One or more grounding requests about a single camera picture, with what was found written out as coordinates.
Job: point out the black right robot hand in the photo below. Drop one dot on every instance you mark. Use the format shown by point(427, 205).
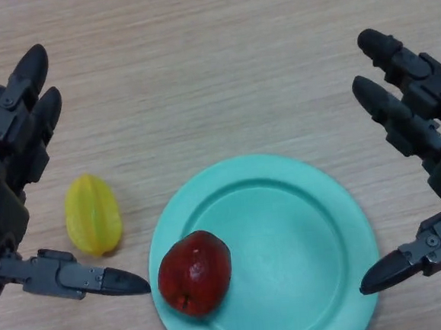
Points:
point(431, 125)

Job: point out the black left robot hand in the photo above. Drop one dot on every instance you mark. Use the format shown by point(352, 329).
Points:
point(0, 213)

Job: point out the red apple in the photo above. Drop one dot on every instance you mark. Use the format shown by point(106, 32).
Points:
point(195, 276)

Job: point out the green round plate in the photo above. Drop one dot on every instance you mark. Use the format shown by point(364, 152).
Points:
point(288, 251)

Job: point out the yellow starfruit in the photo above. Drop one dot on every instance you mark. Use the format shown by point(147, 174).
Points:
point(93, 215)

